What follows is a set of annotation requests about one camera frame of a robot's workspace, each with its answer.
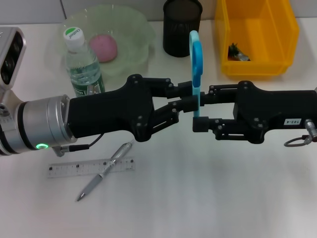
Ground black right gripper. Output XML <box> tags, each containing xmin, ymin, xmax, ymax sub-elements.
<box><xmin>192</xmin><ymin>80</ymin><xmax>317</xmax><ymax>144</ymax></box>

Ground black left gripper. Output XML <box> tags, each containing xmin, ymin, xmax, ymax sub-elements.
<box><xmin>68</xmin><ymin>74</ymin><xmax>198</xmax><ymax>142</ymax></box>

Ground blue capped scissors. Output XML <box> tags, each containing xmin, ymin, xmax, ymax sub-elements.
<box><xmin>189</xmin><ymin>31</ymin><xmax>204</xmax><ymax>119</ymax></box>

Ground pink toy peach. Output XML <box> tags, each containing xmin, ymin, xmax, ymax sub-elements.
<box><xmin>89</xmin><ymin>34</ymin><xmax>117</xmax><ymax>62</ymax></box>

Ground clear water bottle green label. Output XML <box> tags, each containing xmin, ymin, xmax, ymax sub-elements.
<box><xmin>63</xmin><ymin>26</ymin><xmax>106</xmax><ymax>98</ymax></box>

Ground green translucent plastic fruit plate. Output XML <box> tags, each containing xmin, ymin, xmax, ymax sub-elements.
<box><xmin>61</xmin><ymin>5</ymin><xmax>156</xmax><ymax>78</ymax></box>

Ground silver ballpoint pen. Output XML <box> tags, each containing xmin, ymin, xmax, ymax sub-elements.
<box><xmin>75</xmin><ymin>140</ymin><xmax>135</xmax><ymax>202</ymax></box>

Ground clear plastic ruler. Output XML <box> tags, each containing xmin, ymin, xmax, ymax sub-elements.
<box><xmin>47</xmin><ymin>156</ymin><xmax>136</xmax><ymax>179</ymax></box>

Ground black mesh cylinder bin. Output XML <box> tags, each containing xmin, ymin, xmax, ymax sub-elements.
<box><xmin>162</xmin><ymin>0</ymin><xmax>203</xmax><ymax>58</ymax></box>

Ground yellow plastic storage bin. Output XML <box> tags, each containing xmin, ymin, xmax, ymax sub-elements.
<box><xmin>214</xmin><ymin>0</ymin><xmax>300</xmax><ymax>80</ymax></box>

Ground right gripper cable with plug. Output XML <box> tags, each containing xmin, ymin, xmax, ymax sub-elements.
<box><xmin>284</xmin><ymin>119</ymin><xmax>317</xmax><ymax>147</ymax></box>

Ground gripper cable with plug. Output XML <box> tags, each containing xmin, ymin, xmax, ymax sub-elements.
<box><xmin>284</xmin><ymin>119</ymin><xmax>317</xmax><ymax>147</ymax></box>
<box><xmin>51</xmin><ymin>133</ymin><xmax>105</xmax><ymax>157</ymax></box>

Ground left gripper cable with plug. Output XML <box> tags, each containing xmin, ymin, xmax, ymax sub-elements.
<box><xmin>51</xmin><ymin>133</ymin><xmax>105</xmax><ymax>157</ymax></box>

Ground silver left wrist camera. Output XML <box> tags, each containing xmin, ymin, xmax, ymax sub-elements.
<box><xmin>0</xmin><ymin>27</ymin><xmax>27</xmax><ymax>86</ymax></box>

